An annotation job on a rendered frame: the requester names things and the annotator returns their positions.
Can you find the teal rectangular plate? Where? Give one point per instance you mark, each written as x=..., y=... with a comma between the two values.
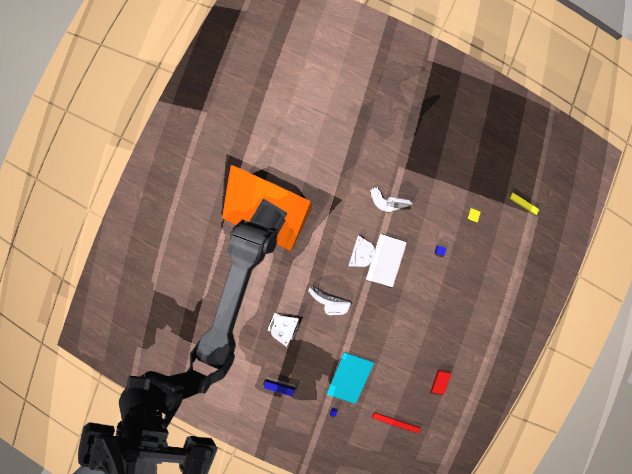
x=349, y=378

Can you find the yellow rectangular bar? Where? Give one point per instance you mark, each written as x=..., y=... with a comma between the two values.
x=523, y=203

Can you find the red flat bar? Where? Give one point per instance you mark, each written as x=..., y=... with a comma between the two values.
x=395, y=422

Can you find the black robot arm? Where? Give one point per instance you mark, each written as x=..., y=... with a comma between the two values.
x=250, y=241

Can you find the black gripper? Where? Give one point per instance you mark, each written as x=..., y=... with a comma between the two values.
x=143, y=439

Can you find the yellow square block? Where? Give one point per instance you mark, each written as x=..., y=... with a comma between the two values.
x=473, y=215

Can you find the white housing plate with two holes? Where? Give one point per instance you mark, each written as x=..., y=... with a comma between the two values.
x=287, y=330

